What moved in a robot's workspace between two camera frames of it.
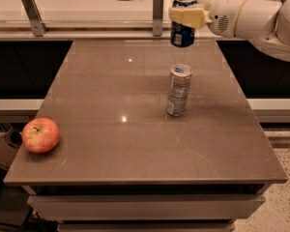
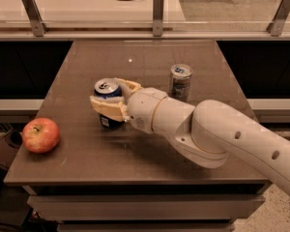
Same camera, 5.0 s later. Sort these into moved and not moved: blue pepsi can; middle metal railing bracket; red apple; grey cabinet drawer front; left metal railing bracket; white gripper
Moved: blue pepsi can; white gripper
Not moved: left metal railing bracket; grey cabinet drawer front; red apple; middle metal railing bracket
